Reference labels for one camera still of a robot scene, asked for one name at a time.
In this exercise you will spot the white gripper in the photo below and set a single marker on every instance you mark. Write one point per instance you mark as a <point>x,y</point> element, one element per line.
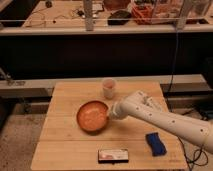
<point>115,111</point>

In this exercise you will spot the orange ceramic bowl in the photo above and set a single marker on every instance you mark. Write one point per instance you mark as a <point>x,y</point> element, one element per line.
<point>92,116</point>

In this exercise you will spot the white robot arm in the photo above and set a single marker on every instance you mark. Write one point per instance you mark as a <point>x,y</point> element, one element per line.
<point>141,106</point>

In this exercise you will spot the translucent plastic cup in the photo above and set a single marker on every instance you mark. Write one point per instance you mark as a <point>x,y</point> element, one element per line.
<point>108,86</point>

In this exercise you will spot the wooden table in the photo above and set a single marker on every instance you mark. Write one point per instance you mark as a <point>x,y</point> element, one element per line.
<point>63,146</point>

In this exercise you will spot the black rectangular box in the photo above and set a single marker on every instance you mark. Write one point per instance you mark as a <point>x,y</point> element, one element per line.
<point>113,156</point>

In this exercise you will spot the blue sponge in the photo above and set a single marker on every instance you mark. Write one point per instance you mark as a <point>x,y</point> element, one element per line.
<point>156,145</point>

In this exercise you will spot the black round object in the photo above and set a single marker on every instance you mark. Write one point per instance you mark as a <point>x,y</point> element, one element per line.
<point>119,17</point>

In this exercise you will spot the orange basket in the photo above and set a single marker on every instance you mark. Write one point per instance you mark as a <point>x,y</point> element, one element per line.
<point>142,14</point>

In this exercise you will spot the metal frame post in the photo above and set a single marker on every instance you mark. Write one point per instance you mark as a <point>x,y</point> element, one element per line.
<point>88,15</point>

